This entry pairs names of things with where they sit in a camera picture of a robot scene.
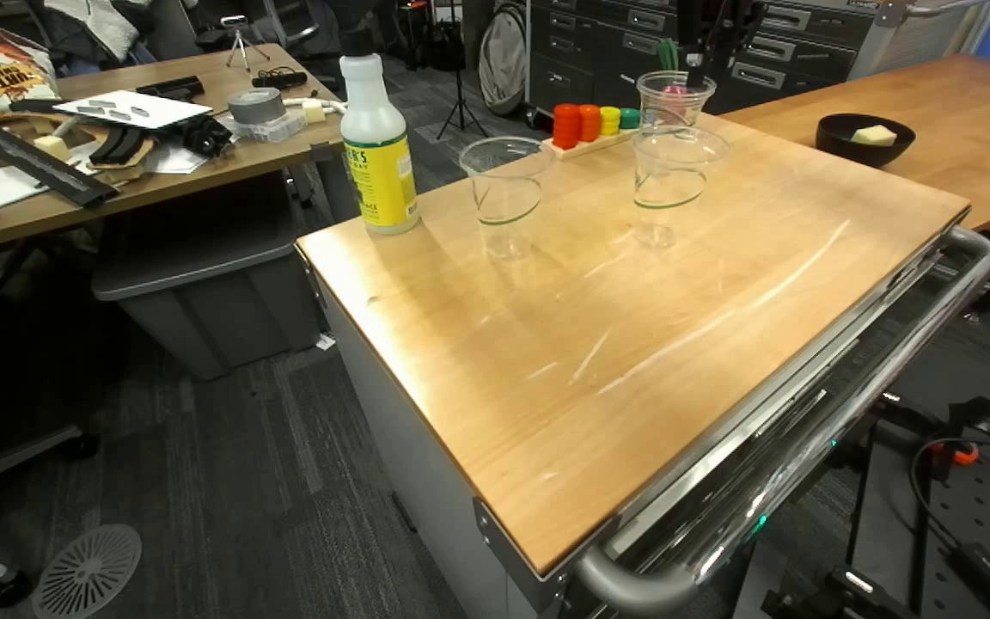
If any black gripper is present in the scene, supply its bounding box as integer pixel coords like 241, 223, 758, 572
661, 0, 751, 98

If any black tool chest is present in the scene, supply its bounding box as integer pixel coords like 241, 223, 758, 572
524, 0, 899, 117

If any orange toy block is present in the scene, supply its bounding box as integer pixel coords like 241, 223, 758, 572
576, 101, 607, 146

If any black bowl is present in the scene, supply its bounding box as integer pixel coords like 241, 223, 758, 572
814, 110, 917, 171

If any pale yellow sponge piece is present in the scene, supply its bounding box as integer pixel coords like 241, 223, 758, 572
849, 119, 899, 153

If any white round fan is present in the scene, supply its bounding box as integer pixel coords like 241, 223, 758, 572
474, 0, 531, 85

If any black tripod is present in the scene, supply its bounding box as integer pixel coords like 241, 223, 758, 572
434, 0, 493, 146

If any white spray bottle yellow label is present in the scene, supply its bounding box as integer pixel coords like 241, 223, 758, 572
332, 29, 427, 240

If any grey tape roll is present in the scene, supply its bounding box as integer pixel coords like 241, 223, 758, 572
224, 82, 289, 131

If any orange clamp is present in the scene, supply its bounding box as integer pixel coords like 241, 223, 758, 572
938, 436, 983, 470

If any grey metal cart body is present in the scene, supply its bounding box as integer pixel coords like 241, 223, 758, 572
295, 238, 592, 619

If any flat black phone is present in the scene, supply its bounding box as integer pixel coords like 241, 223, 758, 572
129, 74, 209, 105

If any grey storage bin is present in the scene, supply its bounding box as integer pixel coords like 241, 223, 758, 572
92, 168, 335, 383

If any black perforated board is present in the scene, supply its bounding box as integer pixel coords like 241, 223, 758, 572
849, 432, 990, 619

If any white paper booklet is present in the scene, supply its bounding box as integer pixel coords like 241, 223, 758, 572
50, 85, 216, 133

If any long black keyboard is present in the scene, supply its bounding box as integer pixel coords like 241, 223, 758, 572
0, 117, 122, 209

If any printed snack bag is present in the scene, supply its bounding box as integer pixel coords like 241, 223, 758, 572
0, 20, 61, 124

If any white paper note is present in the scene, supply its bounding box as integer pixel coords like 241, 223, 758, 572
0, 163, 46, 209

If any office chair base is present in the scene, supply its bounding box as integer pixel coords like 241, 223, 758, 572
0, 376, 103, 612

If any round grey floor grille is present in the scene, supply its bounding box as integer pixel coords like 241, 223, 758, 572
29, 523, 148, 619

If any silver cart handle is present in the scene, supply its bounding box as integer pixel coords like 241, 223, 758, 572
572, 223, 990, 619

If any black camera lump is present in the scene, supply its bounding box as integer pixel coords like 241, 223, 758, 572
174, 110, 236, 158

